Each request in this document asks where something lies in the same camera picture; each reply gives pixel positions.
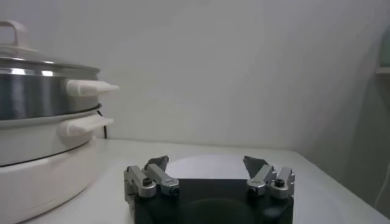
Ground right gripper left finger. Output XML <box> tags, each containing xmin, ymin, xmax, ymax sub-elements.
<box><xmin>123</xmin><ymin>155</ymin><xmax>180</xmax><ymax>204</ymax></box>

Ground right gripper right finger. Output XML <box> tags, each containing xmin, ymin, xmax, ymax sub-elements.
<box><xmin>243</xmin><ymin>155</ymin><xmax>296</xmax><ymax>200</ymax></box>

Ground glass lid with cream handle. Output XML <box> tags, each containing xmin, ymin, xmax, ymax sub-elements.
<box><xmin>0</xmin><ymin>20</ymin><xmax>101</xmax><ymax>75</ymax></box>

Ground stainless steel steamer basket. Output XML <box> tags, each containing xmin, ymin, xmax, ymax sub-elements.
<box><xmin>0</xmin><ymin>65</ymin><xmax>120</xmax><ymax>121</ymax></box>

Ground white round plate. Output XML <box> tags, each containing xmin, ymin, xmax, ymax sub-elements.
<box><xmin>166</xmin><ymin>153</ymin><xmax>254</xmax><ymax>180</ymax></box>

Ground cream electric cooker base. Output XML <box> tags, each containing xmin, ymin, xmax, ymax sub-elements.
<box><xmin>0</xmin><ymin>105</ymin><xmax>115</xmax><ymax>224</ymax></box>

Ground black cooker power cord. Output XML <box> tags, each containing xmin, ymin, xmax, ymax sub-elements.
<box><xmin>96</xmin><ymin>110</ymin><xmax>108</xmax><ymax>139</ymax></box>

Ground white hanging cable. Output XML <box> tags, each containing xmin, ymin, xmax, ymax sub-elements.
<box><xmin>374</xmin><ymin>178</ymin><xmax>390</xmax><ymax>211</ymax></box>

